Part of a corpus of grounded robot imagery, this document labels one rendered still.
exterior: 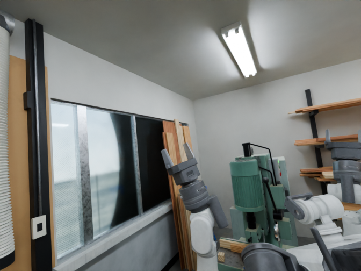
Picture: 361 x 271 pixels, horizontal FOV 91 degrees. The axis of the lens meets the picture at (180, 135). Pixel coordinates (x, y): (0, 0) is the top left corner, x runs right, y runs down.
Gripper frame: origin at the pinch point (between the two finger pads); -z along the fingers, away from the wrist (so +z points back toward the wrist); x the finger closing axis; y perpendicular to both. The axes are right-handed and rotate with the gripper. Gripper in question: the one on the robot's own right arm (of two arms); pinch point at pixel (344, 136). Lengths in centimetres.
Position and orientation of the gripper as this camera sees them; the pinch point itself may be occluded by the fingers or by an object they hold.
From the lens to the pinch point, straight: 101.3
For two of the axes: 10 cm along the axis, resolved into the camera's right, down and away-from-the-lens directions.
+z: -1.4, 9.6, -2.6
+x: -9.1, -0.2, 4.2
